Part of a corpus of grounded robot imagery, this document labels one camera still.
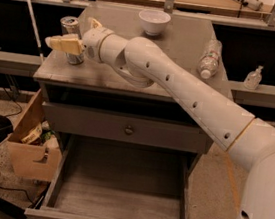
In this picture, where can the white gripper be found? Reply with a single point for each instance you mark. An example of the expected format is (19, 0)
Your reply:
(92, 42)

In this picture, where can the silver redbull can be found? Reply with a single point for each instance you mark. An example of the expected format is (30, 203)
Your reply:
(69, 25)

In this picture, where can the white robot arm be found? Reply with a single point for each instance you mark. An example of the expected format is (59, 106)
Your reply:
(249, 141)

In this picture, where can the closed grey upper drawer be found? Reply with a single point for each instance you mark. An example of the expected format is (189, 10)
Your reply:
(126, 128)

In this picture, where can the grey wooden drawer cabinet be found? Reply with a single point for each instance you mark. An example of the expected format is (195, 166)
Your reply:
(97, 86)

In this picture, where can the open grey middle drawer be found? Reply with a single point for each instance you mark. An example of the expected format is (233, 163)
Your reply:
(109, 180)

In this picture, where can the white ceramic bowl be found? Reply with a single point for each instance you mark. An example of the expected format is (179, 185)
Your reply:
(153, 22)

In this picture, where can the white stick with black grip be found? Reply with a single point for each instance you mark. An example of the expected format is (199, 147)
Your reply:
(35, 29)

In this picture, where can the cardboard box with items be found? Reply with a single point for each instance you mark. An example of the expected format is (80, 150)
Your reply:
(32, 161)

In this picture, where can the clear plastic water bottle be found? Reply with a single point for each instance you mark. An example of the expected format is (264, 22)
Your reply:
(209, 62)

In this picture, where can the clear hand sanitizer bottle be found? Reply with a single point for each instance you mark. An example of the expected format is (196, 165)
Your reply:
(253, 78)

